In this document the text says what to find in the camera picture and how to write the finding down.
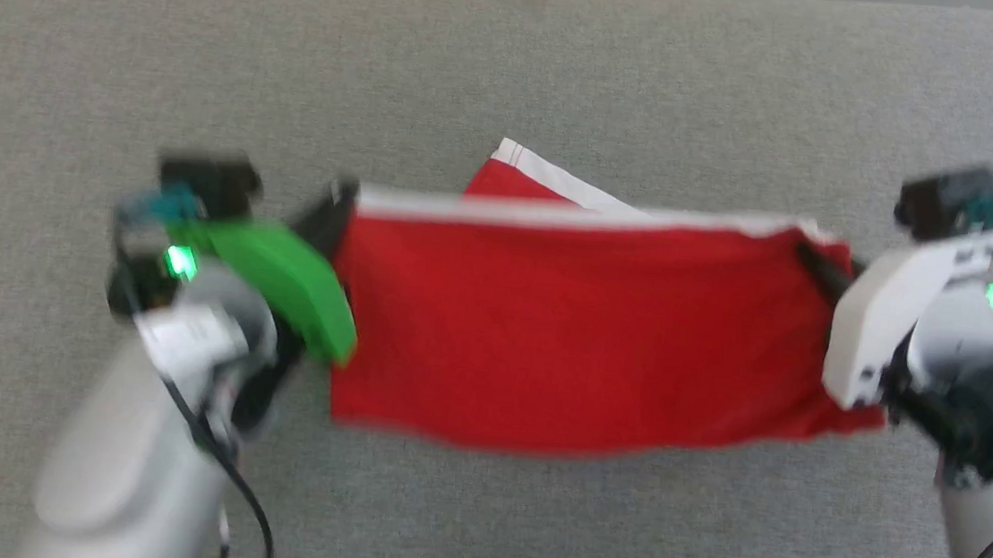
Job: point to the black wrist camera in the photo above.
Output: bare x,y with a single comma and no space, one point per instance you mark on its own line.
208,184
944,201

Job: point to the grey fabric sofa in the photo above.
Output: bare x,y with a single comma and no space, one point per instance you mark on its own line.
568,78

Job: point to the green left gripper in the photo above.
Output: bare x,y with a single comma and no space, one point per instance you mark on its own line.
298,284

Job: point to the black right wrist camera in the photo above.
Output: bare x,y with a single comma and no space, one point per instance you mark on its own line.
944,201

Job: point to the red garment with white trim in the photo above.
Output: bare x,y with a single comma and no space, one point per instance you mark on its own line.
582,331

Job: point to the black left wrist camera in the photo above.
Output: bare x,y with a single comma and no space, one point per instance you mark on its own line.
208,184

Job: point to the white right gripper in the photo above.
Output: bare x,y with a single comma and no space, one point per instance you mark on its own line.
884,322

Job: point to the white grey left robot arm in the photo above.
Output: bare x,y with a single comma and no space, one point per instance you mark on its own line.
130,463

